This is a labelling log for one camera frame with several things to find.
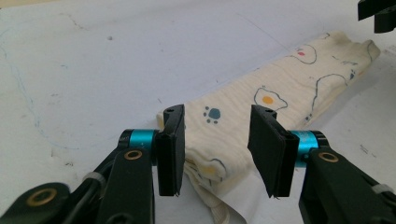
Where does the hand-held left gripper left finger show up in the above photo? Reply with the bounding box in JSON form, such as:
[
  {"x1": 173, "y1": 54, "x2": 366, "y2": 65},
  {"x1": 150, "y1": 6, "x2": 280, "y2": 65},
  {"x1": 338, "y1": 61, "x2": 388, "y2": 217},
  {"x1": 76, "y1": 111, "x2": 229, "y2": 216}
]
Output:
[{"x1": 119, "y1": 104, "x2": 187, "y2": 197}]

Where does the white foam mat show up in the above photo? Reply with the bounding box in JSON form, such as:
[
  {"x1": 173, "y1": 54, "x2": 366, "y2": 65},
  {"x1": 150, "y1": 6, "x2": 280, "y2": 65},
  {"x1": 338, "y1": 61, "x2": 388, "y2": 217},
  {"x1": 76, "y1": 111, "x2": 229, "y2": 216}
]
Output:
[{"x1": 0, "y1": 0, "x2": 396, "y2": 224}]

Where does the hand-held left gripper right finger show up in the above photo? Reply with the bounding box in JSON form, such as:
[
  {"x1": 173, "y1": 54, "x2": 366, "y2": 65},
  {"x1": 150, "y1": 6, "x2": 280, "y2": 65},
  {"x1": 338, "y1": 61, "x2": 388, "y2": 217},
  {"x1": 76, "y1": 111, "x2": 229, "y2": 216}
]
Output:
[{"x1": 247, "y1": 105, "x2": 330, "y2": 199}]

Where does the cream cloth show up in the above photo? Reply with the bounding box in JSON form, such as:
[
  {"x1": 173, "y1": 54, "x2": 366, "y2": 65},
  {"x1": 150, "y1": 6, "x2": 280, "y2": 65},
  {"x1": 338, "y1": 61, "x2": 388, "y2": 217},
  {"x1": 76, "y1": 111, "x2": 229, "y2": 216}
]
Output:
[{"x1": 155, "y1": 30, "x2": 381, "y2": 224}]

